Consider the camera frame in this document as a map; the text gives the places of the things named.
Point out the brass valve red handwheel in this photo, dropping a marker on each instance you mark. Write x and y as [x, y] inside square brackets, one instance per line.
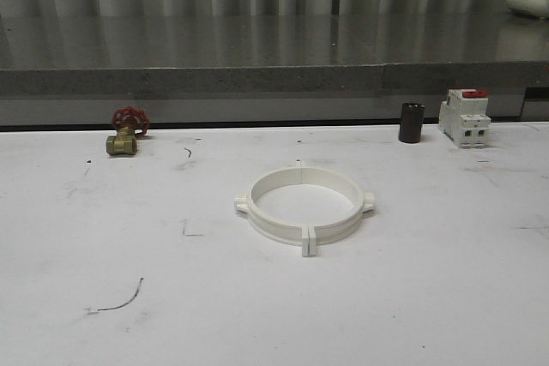
[130, 124]

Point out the white half-ring pipe clamp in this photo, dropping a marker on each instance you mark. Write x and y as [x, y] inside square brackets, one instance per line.
[279, 230]

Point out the grey stone counter slab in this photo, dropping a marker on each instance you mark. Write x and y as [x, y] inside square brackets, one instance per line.
[292, 56]

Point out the white circuit breaker red switch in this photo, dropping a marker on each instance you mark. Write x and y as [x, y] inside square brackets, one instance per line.
[463, 118]

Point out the dark brown cylindrical coupling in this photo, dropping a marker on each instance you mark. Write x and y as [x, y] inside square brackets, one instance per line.
[412, 117]

